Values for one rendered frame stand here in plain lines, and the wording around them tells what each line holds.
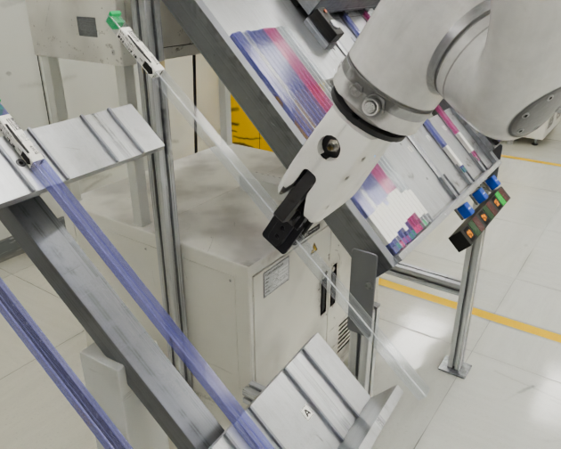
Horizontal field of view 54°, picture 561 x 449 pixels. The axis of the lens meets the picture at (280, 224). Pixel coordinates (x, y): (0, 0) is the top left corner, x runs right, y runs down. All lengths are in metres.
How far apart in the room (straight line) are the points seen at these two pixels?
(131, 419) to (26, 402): 1.27
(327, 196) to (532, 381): 1.59
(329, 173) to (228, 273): 0.78
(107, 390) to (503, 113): 0.48
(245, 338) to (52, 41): 0.82
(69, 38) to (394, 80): 1.05
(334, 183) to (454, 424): 1.36
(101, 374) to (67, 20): 0.93
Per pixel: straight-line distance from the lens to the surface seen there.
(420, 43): 0.41
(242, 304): 1.22
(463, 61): 0.39
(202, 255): 1.24
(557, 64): 0.36
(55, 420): 1.82
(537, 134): 4.53
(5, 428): 1.85
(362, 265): 0.94
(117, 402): 0.64
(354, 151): 0.44
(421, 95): 0.43
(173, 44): 1.36
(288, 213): 0.48
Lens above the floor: 1.18
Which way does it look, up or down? 25 degrees down
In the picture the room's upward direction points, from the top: straight up
